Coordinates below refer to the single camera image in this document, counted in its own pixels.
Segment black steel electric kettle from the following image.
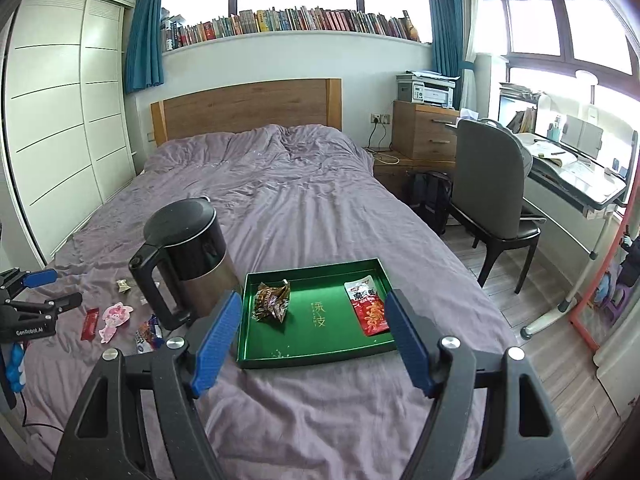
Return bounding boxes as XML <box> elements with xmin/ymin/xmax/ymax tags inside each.
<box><xmin>128</xmin><ymin>197</ymin><xmax>243</xmax><ymax>332</ymax></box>

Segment charging cable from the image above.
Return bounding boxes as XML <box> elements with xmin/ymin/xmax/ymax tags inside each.
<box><xmin>367</xmin><ymin>122</ymin><xmax>401</xmax><ymax>166</ymax></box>

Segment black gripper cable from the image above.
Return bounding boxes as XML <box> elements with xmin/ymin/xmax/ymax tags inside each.
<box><xmin>19</xmin><ymin>394</ymin><xmax>68</xmax><ymax>432</ymax></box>

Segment wooden nightstand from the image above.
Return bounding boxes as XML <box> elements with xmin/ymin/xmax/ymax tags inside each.
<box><xmin>367</xmin><ymin>147</ymin><xmax>456</xmax><ymax>202</ymax></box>

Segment white printer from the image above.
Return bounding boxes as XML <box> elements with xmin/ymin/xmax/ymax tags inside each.
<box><xmin>396</xmin><ymin>72</ymin><xmax>461</xmax><ymax>109</ymax></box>

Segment bed with purple sheet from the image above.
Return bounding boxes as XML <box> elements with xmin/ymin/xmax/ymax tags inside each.
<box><xmin>20</xmin><ymin>122</ymin><xmax>521</xmax><ymax>480</ymax></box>

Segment brown crinkled snack packet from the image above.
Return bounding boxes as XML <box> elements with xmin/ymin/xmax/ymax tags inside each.
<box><xmin>251</xmin><ymin>280</ymin><xmax>292</xmax><ymax>323</ymax></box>

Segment white study desk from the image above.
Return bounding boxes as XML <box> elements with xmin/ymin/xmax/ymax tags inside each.
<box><xmin>520</xmin><ymin>132</ymin><xmax>632</xmax><ymax>342</ymax></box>

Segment row of books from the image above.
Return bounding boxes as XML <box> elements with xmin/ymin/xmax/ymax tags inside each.
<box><xmin>160</xmin><ymin>7</ymin><xmax>422</xmax><ymax>54</ymax></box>

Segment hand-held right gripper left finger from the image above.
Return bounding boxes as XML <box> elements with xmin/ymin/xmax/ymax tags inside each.
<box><xmin>52</xmin><ymin>290</ymin><xmax>243</xmax><ymax>480</ymax></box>

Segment red stick snack packet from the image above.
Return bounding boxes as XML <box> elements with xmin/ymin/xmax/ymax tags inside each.
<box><xmin>81</xmin><ymin>308</ymin><xmax>101</xmax><ymax>342</ymax></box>

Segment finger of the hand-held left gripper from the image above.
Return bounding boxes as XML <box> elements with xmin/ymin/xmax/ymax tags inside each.
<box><xmin>7</xmin><ymin>292</ymin><xmax>83</xmax><ymax>317</ymax></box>
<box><xmin>0</xmin><ymin>269</ymin><xmax>57</xmax><ymax>302</ymax></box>

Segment green tray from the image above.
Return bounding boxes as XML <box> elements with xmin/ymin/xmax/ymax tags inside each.
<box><xmin>235</xmin><ymin>258</ymin><xmax>401</xmax><ymax>371</ymax></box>

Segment red framed mirror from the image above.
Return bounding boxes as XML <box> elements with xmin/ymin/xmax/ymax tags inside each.
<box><xmin>570</xmin><ymin>130</ymin><xmax>640</xmax><ymax>352</ymax></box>

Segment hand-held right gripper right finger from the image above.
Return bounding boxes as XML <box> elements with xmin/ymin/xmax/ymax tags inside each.
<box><xmin>384</xmin><ymin>290</ymin><xmax>578</xmax><ymax>480</ymax></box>

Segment blue curtain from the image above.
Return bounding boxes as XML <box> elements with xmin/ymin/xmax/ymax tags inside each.
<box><xmin>125</xmin><ymin>0</ymin><xmax>166</xmax><ymax>94</ymax></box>
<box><xmin>427</xmin><ymin>0</ymin><xmax>476</xmax><ymax>79</ymax></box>

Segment black backpack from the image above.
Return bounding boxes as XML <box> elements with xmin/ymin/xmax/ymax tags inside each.
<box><xmin>407</xmin><ymin>170</ymin><xmax>454</xmax><ymax>237</ymax></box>

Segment white wardrobe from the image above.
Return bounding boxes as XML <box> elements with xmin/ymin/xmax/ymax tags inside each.
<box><xmin>0</xmin><ymin>0</ymin><xmax>138</xmax><ymax>267</ymax></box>

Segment grey chair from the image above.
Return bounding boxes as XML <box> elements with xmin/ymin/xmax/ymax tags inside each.
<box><xmin>450</xmin><ymin>117</ymin><xmax>544</xmax><ymax>296</ymax></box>

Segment white sheer curtain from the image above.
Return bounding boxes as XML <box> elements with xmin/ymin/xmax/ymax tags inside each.
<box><xmin>459</xmin><ymin>0</ymin><xmax>484</xmax><ymax>111</ymax></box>

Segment pink cartoon snack packet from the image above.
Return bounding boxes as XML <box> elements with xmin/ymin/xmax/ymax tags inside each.
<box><xmin>102</xmin><ymin>301</ymin><xmax>135</xmax><ymax>324</ymax></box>

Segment wooden dresser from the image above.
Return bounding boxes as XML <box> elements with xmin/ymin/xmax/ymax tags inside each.
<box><xmin>391</xmin><ymin>100</ymin><xmax>461</xmax><ymax>161</ymax></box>

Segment person's left hand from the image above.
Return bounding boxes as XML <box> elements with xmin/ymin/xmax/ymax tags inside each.
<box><xmin>7</xmin><ymin>343</ymin><xmax>27</xmax><ymax>394</ymax></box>

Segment blue and red snack packet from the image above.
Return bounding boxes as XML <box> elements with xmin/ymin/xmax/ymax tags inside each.
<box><xmin>135</xmin><ymin>314</ymin><xmax>165</xmax><ymax>356</ymax></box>

